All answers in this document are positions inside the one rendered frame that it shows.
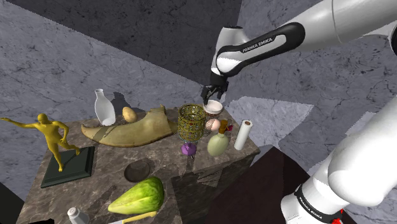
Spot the white bowl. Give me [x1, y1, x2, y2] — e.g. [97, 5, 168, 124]
[203, 99, 224, 116]

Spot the pink egg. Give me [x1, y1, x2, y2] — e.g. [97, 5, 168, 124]
[205, 118, 221, 132]

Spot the gold jewelled cup purple foot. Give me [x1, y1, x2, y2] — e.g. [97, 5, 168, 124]
[178, 103, 207, 156]

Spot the small magenta flower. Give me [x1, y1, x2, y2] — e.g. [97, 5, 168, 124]
[220, 119, 234, 132]

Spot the white paper towel roll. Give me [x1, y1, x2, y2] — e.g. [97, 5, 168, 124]
[233, 120, 253, 151]

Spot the pale green vase tan neck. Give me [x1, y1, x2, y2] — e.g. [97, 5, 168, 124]
[207, 123, 230, 157]

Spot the large tan shoe-shaped thing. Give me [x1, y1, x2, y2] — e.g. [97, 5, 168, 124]
[81, 104, 179, 148]

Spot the tan potato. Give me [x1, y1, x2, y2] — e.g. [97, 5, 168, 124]
[122, 106, 138, 123]

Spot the dark brown bowl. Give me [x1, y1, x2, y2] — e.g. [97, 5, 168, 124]
[123, 160, 151, 183]

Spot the white bottle vase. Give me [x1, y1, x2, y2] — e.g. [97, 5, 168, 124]
[94, 88, 117, 127]

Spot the dark red robot stand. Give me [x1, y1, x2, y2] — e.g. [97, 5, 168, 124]
[203, 145, 358, 224]

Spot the brown marble counter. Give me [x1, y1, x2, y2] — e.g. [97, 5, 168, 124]
[15, 105, 261, 224]

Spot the green cabbage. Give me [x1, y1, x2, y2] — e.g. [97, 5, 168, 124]
[107, 176, 165, 216]

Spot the yellow figure on dark base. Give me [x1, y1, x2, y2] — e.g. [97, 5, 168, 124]
[0, 113, 95, 189]

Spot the white salt shaker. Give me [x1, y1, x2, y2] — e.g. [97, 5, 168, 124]
[67, 207, 91, 224]

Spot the knife with yellow handle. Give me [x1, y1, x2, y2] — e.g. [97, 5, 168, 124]
[108, 211, 158, 224]

